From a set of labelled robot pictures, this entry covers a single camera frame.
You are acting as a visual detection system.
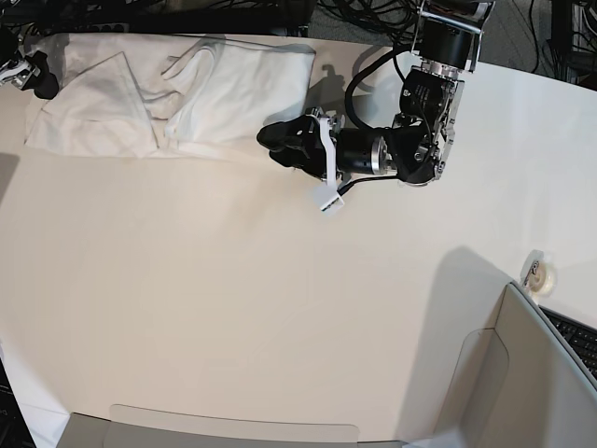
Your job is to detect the white printed t-shirt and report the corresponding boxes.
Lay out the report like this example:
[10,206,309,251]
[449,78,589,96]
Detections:
[25,34,315,163]

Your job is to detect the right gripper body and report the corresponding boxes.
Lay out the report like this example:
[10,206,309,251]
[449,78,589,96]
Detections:
[16,51,60,100]

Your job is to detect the clear tape roll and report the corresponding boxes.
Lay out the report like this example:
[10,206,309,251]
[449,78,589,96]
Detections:
[520,249,558,298]

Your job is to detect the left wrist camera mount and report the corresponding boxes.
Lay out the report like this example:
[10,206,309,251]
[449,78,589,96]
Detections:
[308,107,344,217]

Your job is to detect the black cable bundle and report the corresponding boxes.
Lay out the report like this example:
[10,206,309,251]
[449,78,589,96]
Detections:
[316,0,435,50]

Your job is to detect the black keyboard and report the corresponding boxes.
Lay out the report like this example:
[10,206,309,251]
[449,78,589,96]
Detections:
[541,307,597,377]

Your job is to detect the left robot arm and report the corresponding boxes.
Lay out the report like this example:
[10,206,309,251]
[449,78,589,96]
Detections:
[257,1,495,195]

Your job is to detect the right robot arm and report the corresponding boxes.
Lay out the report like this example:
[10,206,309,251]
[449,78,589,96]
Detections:
[1,28,60,100]

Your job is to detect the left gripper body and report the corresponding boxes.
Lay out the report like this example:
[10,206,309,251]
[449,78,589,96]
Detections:
[257,115,387,180]

